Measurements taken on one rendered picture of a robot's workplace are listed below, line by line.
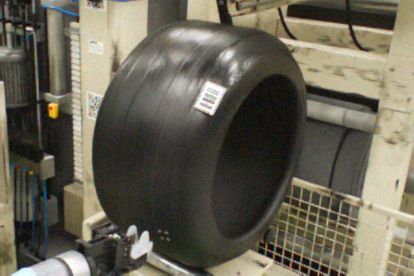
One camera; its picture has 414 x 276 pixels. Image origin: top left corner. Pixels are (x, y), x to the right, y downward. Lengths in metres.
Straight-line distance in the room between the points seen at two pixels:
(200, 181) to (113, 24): 0.48
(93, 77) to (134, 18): 0.18
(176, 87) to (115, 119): 0.15
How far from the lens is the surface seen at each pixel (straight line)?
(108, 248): 1.04
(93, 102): 1.40
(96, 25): 1.35
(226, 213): 1.48
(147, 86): 1.07
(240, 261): 1.52
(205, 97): 1.01
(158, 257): 1.31
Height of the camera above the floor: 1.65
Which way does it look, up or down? 21 degrees down
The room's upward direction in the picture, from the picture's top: 3 degrees clockwise
